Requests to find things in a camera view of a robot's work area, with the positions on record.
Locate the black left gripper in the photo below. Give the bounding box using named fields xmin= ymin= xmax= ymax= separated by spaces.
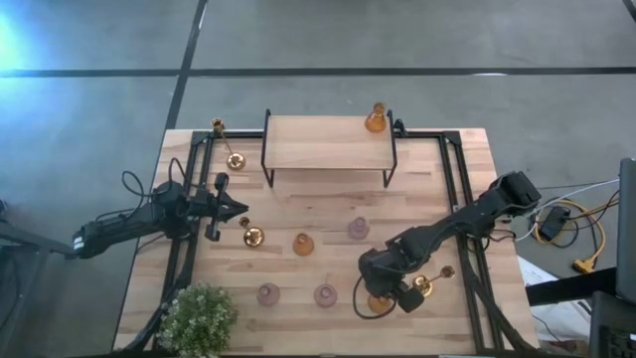
xmin=187 ymin=171 xmax=249 ymax=244

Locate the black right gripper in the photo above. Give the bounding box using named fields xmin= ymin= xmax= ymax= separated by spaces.
xmin=358 ymin=248 xmax=426 ymax=314

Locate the amber glass candle holder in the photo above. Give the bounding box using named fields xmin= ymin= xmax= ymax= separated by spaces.
xmin=364 ymin=101 xmax=389 ymax=134
xmin=291 ymin=232 xmax=316 ymax=258
xmin=366 ymin=293 xmax=398 ymax=316

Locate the tall brass candlestick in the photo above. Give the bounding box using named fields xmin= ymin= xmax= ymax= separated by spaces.
xmin=238 ymin=215 xmax=266 ymax=249
xmin=409 ymin=265 xmax=456 ymax=298
xmin=211 ymin=116 xmax=247 ymax=172

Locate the pink glass candle holder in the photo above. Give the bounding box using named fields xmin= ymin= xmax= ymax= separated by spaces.
xmin=255 ymin=281 xmax=282 ymax=307
xmin=313 ymin=282 xmax=339 ymax=309
xmin=346 ymin=216 xmax=372 ymax=241

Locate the wooden shelf with black legs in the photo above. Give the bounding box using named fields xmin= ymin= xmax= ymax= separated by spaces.
xmin=260 ymin=107 xmax=398 ymax=190

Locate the green potted plant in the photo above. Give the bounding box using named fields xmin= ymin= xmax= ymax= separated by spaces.
xmin=156 ymin=281 xmax=240 ymax=358

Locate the white paper sheet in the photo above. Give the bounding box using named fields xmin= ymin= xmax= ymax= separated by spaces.
xmin=516 ymin=256 xmax=553 ymax=289

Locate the black power adaptor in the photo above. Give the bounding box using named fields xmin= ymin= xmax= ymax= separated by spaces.
xmin=539 ymin=205 xmax=572 ymax=243

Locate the white plastic bag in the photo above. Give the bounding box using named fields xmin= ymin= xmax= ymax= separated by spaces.
xmin=530 ymin=300 xmax=592 ymax=344

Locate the black desk bar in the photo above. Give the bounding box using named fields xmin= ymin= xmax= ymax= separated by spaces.
xmin=525 ymin=267 xmax=619 ymax=307

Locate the black floor stand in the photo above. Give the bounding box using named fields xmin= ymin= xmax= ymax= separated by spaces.
xmin=0 ymin=198 xmax=81 ymax=358

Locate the black equipment case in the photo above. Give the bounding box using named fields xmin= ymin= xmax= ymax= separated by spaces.
xmin=587 ymin=290 xmax=636 ymax=358

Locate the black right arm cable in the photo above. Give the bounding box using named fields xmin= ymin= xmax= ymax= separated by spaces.
xmin=352 ymin=275 xmax=398 ymax=320

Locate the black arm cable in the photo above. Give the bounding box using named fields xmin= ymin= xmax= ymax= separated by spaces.
xmin=352 ymin=275 xmax=398 ymax=320
xmin=93 ymin=157 xmax=200 ymax=223

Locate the black metal table frame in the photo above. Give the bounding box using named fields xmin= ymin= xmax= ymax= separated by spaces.
xmin=121 ymin=128 xmax=536 ymax=355

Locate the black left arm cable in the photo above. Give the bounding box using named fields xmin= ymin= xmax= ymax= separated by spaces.
xmin=93 ymin=157 xmax=200 ymax=223

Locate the yellow extension cable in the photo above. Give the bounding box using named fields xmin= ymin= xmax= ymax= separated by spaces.
xmin=534 ymin=197 xmax=608 ymax=275

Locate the white cable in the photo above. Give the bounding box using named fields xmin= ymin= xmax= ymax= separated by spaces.
xmin=514 ymin=177 xmax=621 ymax=244

